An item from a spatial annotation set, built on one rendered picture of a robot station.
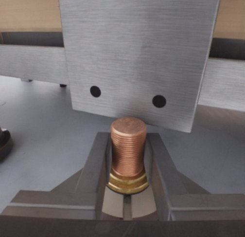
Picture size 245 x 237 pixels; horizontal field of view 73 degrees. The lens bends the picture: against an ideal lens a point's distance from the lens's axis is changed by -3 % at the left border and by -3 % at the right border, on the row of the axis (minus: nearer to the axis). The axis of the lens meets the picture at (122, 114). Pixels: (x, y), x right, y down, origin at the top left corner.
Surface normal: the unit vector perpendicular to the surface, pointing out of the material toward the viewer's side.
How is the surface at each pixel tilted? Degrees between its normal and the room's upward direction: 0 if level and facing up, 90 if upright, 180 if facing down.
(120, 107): 90
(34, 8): 90
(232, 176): 180
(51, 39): 90
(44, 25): 90
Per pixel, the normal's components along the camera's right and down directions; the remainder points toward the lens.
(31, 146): 0.01, -0.88
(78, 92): -0.36, 0.44
